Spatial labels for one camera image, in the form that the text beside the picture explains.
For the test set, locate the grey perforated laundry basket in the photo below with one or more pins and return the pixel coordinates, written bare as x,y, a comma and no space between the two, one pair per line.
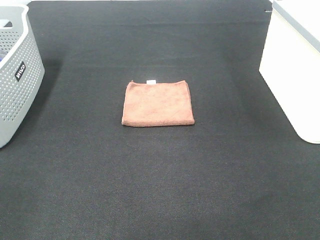
21,69

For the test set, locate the black table mat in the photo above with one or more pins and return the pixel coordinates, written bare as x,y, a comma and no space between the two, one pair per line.
72,171

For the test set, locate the white storage box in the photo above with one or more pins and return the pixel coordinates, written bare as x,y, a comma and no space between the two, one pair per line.
290,63

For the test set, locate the orange microfibre towel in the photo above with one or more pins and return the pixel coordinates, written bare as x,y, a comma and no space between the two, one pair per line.
157,105

